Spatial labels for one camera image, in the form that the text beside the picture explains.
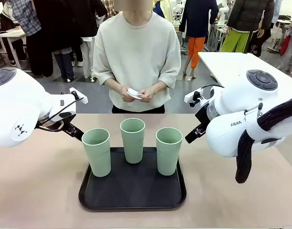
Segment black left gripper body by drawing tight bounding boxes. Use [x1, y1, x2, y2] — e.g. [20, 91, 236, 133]
[62, 114, 78, 135]

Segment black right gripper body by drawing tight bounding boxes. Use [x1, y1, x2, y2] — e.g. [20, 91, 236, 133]
[194, 104, 210, 131]

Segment pale green plastic cup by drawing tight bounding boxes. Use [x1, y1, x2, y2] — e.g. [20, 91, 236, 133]
[155, 127, 183, 177]
[120, 118, 146, 165]
[81, 128, 111, 178]

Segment white scalloped paper coaster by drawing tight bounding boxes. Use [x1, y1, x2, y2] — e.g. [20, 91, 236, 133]
[128, 87, 145, 100]

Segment person's right forearm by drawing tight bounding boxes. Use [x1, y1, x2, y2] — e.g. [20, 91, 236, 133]
[104, 77, 125, 93]

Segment person's left forearm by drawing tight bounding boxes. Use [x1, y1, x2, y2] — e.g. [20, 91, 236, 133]
[151, 79, 168, 93]

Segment person's left hand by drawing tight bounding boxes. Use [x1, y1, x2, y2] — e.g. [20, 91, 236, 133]
[137, 87, 156, 103]

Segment person's right hand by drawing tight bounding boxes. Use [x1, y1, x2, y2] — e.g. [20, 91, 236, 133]
[120, 85, 137, 104]

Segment large white table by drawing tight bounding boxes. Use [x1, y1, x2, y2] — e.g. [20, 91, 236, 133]
[197, 52, 292, 88]

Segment black plastic serving tray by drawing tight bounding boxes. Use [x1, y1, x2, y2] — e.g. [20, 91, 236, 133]
[78, 146, 187, 211]

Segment person in black printed trousers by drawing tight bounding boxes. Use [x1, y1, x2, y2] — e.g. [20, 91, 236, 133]
[250, 22, 273, 57]

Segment person in beige sweater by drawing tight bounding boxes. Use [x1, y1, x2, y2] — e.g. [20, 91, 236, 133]
[91, 0, 182, 114]

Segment person in orange trousers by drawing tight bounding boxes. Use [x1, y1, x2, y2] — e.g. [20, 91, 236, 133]
[178, 0, 219, 81]

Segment person in long black coat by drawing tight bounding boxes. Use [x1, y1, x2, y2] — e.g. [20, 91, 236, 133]
[32, 0, 83, 83]

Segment white standing desk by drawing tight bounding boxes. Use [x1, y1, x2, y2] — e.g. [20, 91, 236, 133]
[0, 29, 32, 73]

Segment person in white trousers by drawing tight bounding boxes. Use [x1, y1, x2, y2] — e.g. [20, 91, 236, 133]
[71, 0, 109, 82]

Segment person with red bag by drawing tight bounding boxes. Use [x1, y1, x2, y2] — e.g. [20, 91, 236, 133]
[276, 14, 292, 74]

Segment person in lime green trousers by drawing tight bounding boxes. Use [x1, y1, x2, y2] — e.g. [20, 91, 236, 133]
[219, 0, 276, 54]

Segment person in yellow garment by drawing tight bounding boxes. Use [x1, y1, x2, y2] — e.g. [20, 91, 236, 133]
[152, 0, 175, 22]

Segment person in plaid shirt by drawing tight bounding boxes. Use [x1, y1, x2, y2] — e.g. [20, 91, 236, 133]
[6, 0, 54, 78]

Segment person in patterned sweater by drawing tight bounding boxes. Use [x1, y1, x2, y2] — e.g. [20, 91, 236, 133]
[0, 0, 21, 68]

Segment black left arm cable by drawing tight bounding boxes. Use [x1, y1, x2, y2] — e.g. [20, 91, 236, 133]
[37, 92, 85, 133]

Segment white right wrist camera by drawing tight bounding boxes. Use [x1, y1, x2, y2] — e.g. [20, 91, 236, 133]
[184, 88, 204, 107]

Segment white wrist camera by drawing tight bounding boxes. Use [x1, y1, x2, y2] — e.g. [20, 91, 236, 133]
[184, 88, 204, 107]
[69, 87, 89, 104]

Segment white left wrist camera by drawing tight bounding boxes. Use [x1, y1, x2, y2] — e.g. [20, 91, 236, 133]
[69, 87, 89, 104]

